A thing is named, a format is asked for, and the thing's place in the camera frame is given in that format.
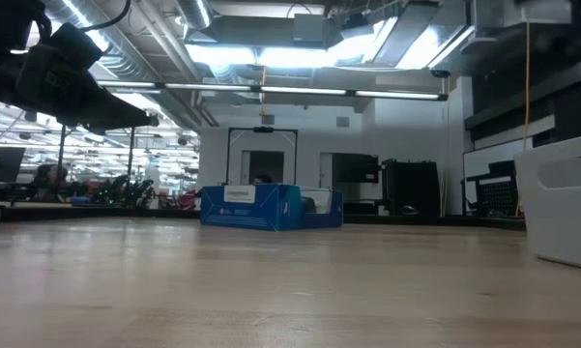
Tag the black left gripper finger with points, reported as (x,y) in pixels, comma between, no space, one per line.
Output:
(87,92)

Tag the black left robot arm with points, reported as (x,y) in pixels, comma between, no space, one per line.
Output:
(5,19)

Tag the black computer monitor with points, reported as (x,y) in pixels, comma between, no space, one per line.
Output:
(0,164)

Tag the person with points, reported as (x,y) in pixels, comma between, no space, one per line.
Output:
(263,180)
(50,176)

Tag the long ceiling light fixture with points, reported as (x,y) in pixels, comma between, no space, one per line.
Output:
(302,90)

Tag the blue cardboard product box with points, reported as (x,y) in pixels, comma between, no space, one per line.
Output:
(266,212)

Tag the black cabinet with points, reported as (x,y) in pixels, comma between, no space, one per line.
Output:
(411,186)

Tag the black mesh rack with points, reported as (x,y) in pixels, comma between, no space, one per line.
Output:
(500,195)

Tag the translucent white plastic bin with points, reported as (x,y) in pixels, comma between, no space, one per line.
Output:
(560,227)

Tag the black camera frame stand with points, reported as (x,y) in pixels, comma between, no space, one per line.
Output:
(131,154)
(262,129)

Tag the silver ventilation duct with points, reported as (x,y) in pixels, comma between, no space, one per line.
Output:
(193,12)

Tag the dark wall screen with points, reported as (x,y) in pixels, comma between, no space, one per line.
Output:
(355,168)

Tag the black aluminium table frame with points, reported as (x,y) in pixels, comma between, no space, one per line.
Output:
(415,221)

